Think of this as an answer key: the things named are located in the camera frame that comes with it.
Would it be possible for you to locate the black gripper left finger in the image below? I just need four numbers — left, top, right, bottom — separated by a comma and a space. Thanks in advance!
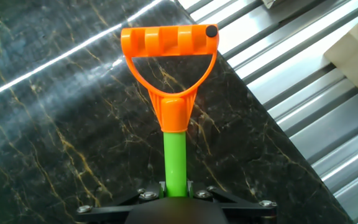
75, 182, 167, 223

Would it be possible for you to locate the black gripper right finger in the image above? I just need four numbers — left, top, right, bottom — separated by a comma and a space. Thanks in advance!
186, 182, 278, 219

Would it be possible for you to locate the orange toy shovel green shaft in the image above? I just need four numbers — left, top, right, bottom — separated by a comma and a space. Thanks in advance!
120, 24, 220, 198

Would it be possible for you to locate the black marble pattern mat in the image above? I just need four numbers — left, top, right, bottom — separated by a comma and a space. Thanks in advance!
0, 0, 354, 224

